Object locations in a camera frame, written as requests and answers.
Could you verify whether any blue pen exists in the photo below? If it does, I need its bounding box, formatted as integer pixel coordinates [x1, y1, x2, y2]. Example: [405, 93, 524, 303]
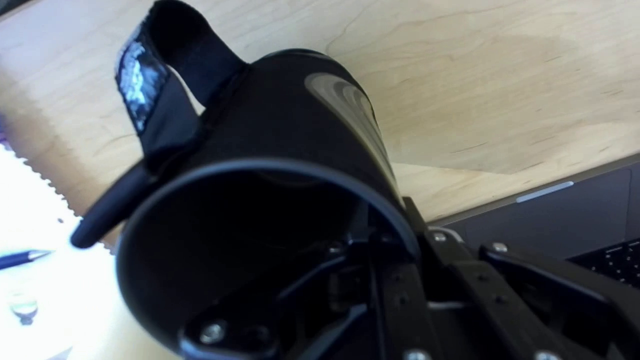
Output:
[0, 245, 54, 271]

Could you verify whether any dark grey laptop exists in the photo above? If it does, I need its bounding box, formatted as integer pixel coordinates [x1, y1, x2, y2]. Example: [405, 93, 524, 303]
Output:
[433, 153, 640, 293]

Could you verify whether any white paper stack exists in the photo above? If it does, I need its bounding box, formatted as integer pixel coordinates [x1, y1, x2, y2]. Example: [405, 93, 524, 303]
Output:
[0, 142, 184, 360]

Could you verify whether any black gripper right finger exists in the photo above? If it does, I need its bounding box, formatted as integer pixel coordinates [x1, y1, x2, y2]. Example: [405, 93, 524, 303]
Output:
[398, 193, 640, 360]

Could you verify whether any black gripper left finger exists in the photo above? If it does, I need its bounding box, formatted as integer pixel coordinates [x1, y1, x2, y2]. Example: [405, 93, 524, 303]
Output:
[177, 228, 435, 360]

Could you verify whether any small silver clip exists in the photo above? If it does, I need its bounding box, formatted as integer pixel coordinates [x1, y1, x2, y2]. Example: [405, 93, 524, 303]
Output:
[7, 293, 42, 329]

